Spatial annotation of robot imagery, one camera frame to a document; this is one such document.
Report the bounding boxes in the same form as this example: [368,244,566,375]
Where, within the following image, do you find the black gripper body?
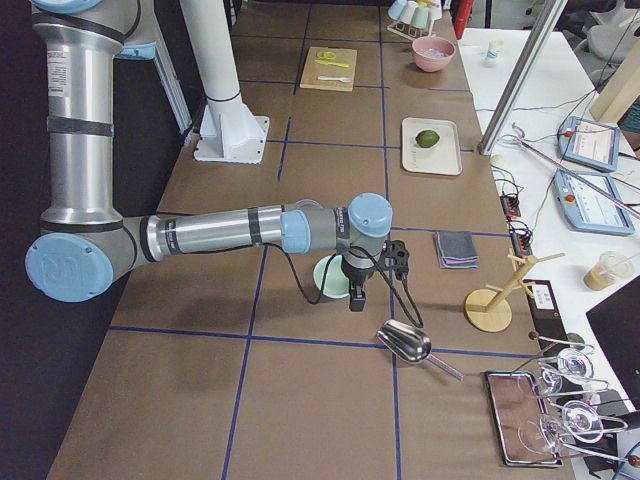
[341,259,374,285]

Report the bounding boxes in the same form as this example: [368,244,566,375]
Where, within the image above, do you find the white plastic spoon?
[317,75,353,84]

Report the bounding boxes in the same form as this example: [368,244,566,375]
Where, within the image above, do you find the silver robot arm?
[25,1,392,311]

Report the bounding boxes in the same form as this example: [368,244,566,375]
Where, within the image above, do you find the mint green bowl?
[313,255,349,299]

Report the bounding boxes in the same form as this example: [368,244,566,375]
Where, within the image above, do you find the pink bowl with ice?
[412,36,456,73]

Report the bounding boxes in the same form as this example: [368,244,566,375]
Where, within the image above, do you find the metal ice scoop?
[377,319,464,381]

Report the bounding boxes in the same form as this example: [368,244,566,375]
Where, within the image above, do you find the grey folded cloth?
[435,231,479,269]

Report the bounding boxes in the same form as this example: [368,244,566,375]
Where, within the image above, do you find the wooden cup tree stand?
[464,249,564,333]

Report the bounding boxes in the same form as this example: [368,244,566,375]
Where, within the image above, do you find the beige serving tray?
[401,117,462,176]

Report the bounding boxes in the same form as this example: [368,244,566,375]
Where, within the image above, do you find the green lime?
[415,130,441,149]

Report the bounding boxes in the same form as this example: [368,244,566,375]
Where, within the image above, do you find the wooden cutting board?
[299,46,357,92]

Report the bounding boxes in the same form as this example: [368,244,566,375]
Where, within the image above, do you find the metal mirror tray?
[484,370,563,468]

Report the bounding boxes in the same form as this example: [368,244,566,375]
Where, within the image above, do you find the grabber reach stick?
[510,123,640,220]

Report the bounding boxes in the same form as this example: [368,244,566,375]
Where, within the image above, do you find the yellow plastic knife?
[314,58,350,68]

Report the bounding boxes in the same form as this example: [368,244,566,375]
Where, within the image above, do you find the yellow lemon slices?
[316,51,337,62]

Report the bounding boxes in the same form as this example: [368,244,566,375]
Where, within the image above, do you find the lower teach pendant tablet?
[554,171,635,236]

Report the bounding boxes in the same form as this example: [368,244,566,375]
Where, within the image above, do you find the teach pendant tablet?
[554,171,635,236]
[558,116,621,173]

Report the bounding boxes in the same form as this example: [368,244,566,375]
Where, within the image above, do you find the wine glass rack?
[517,331,639,468]

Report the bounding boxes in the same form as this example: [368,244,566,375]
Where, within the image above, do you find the iced coffee plastic cup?
[583,251,634,291]

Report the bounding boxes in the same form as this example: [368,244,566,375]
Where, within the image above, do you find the white cup rack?
[387,20,436,41]

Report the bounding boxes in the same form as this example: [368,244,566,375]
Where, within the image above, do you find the paper cup on desk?
[484,39,504,66]

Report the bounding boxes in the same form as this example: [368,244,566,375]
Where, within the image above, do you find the green cup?
[410,5,429,30]

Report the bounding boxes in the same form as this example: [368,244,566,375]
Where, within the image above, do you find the white cup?
[399,0,418,24]

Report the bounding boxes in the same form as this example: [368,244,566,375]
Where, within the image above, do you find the upper teach pendant tablet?
[558,116,621,173]

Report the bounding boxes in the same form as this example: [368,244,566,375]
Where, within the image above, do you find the light blue cup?
[388,0,407,21]

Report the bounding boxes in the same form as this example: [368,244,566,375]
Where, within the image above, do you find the black camera cable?
[259,243,424,327]

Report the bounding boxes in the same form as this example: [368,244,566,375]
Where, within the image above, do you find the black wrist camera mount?
[380,240,410,283]

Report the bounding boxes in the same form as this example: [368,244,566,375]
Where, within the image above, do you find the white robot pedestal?
[181,0,270,164]

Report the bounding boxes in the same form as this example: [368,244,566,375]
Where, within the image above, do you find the aluminium frame post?
[478,0,568,155]

